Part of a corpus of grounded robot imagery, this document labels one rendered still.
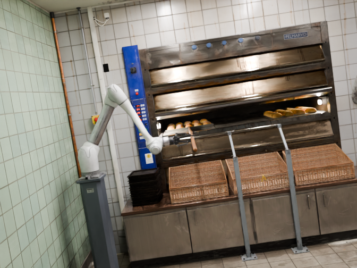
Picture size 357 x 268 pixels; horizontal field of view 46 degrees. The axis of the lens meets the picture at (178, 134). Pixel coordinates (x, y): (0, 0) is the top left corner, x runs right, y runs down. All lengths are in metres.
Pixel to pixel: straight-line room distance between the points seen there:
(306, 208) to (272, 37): 1.74
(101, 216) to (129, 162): 0.97
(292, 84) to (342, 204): 1.29
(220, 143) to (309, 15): 1.59
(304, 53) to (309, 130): 0.80
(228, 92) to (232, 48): 0.46
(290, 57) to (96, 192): 2.37
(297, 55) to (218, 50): 0.81
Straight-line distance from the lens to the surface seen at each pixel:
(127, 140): 4.44
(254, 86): 4.45
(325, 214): 4.21
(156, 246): 4.10
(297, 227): 4.11
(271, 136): 4.50
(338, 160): 4.62
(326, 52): 4.64
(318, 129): 4.62
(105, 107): 3.84
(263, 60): 4.48
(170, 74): 4.39
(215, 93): 4.40
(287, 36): 4.55
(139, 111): 4.37
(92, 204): 3.67
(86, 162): 3.62
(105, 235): 3.73
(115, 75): 4.43
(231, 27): 4.45
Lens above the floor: 1.60
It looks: 5 degrees down
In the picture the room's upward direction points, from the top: 9 degrees counter-clockwise
